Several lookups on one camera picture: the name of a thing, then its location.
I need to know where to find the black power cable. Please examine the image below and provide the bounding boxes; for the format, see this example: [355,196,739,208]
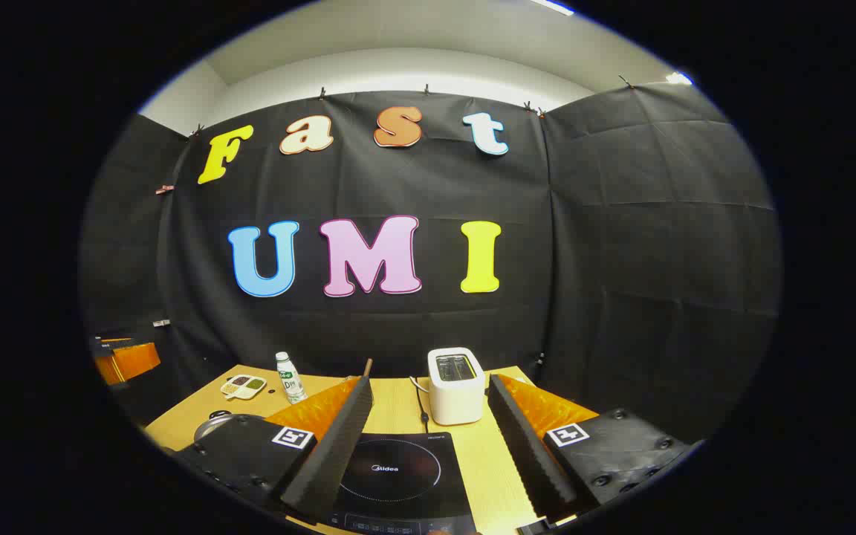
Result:
[409,375,430,435]

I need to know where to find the black backdrop cloth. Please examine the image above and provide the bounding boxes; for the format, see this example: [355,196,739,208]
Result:
[79,80,784,447]

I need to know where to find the white toaster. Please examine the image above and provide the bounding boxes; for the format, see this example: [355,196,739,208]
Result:
[427,347,487,427]

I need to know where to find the black induction cooktop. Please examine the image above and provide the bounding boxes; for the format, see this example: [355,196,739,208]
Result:
[324,431,478,535]

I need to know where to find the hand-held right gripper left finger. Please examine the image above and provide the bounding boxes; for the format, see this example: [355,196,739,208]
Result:
[175,375,375,525]

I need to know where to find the white divided bean dish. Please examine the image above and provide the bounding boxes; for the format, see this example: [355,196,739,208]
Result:
[220,374,268,401]

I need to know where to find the white green-label milk bottle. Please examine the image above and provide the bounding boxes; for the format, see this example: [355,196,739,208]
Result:
[275,351,308,405]

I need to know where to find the stainless steel pot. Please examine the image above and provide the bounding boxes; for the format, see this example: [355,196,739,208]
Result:
[194,410,265,445]

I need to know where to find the row of black backdrop clips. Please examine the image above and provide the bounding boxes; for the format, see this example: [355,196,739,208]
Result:
[189,73,635,139]

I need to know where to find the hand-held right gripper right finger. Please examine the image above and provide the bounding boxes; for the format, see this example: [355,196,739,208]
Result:
[487,374,700,525]

